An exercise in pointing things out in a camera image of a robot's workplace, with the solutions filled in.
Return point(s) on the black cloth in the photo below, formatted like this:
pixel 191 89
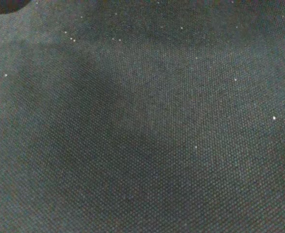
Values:
pixel 142 126

